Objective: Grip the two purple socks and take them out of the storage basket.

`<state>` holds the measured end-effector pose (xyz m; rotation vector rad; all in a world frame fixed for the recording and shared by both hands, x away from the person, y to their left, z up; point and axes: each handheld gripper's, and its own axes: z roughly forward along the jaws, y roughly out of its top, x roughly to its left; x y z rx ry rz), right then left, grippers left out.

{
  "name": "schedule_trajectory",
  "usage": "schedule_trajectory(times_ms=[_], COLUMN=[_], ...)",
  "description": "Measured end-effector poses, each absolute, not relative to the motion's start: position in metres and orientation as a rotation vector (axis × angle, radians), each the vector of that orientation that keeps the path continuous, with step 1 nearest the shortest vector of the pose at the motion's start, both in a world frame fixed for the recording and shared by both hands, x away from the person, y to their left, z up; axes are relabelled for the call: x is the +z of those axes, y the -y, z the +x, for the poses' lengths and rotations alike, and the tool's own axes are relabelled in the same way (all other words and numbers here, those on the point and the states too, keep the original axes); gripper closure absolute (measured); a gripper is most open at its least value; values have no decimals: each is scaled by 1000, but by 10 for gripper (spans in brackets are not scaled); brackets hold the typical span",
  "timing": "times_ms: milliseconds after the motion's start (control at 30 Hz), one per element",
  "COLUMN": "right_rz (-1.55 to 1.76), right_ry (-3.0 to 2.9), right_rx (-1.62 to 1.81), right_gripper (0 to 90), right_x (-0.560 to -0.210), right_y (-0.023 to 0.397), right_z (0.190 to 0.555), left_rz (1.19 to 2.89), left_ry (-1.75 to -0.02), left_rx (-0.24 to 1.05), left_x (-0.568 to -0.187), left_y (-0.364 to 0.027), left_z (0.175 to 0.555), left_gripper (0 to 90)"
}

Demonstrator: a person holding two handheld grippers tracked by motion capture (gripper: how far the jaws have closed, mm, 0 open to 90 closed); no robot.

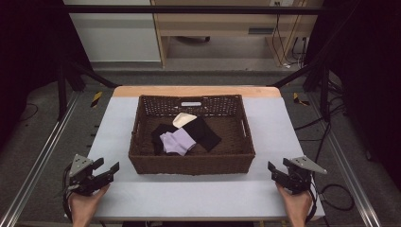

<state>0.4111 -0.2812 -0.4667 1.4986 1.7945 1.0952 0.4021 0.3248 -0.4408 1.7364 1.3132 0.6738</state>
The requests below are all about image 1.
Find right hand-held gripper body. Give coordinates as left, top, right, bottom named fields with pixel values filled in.
left=282, top=155, right=328, bottom=195

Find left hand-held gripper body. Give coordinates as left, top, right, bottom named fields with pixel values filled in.
left=62, top=153, right=114, bottom=197

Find person's left hand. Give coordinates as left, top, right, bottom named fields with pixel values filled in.
left=67, top=183, right=112, bottom=227

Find person's right hand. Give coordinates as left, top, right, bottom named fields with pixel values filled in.
left=275, top=183, right=314, bottom=227

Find white table mat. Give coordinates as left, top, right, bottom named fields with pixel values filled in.
left=64, top=96, right=326, bottom=221

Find small black sock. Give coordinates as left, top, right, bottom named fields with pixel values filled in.
left=150, top=123, right=180, bottom=156

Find yellow black floor tape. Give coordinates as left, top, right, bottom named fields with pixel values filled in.
left=292, top=92, right=311, bottom=107
left=90, top=90, right=104, bottom=109

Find purple sock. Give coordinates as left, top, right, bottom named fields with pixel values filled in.
left=159, top=127, right=198, bottom=157

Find brown wicker basket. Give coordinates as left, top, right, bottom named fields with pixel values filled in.
left=128, top=94, right=256, bottom=176

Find large black sock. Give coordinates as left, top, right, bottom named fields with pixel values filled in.
left=183, top=116, right=222, bottom=152

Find cream white sock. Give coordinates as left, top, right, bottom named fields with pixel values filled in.
left=172, top=112, right=199, bottom=130

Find black curtain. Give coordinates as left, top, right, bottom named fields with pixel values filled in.
left=0, top=0, right=93, bottom=152
left=304, top=0, right=401, bottom=183

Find white cabinet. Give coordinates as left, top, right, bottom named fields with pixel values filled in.
left=61, top=0, right=162, bottom=63

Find light wooden desk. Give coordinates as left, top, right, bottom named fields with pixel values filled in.
left=149, top=0, right=325, bottom=69

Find black metal crossbar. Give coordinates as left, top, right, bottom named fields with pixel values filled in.
left=64, top=4, right=327, bottom=16

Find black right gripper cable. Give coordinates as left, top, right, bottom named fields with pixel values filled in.
left=303, top=174, right=320, bottom=225

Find aluminium floor rail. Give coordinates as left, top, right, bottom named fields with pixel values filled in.
left=0, top=90, right=81, bottom=227
left=305, top=93, right=383, bottom=227

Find black metal frame stand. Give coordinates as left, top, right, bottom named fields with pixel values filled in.
left=268, top=56, right=344, bottom=123
left=56, top=58, right=122, bottom=122

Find thin black floor cable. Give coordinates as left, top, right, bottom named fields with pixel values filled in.
left=19, top=102, right=40, bottom=123

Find black cables under desk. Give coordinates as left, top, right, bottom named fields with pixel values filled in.
left=270, top=1, right=309, bottom=70

